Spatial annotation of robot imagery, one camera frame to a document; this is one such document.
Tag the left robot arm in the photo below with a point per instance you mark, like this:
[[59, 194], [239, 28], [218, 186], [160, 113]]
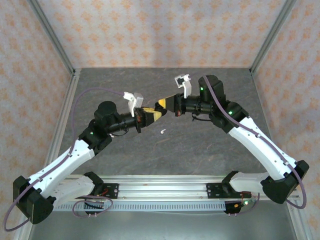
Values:
[[62, 162]]

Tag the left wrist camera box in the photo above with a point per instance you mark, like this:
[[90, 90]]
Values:
[[133, 100]]

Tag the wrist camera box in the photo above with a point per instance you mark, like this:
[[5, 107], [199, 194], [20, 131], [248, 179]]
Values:
[[183, 82], [133, 100]]

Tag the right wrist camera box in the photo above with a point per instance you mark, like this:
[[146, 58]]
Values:
[[183, 82]]

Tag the aluminium table side rail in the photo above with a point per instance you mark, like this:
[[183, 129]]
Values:
[[257, 87], [71, 85]]

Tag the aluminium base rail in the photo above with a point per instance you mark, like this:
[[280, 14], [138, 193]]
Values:
[[162, 190]]

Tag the aluminium frame post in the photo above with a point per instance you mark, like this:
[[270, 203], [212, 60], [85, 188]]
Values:
[[271, 37], [53, 37]]

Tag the aluminium lower frame bar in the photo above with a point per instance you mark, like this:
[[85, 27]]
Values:
[[23, 233], [297, 225]]

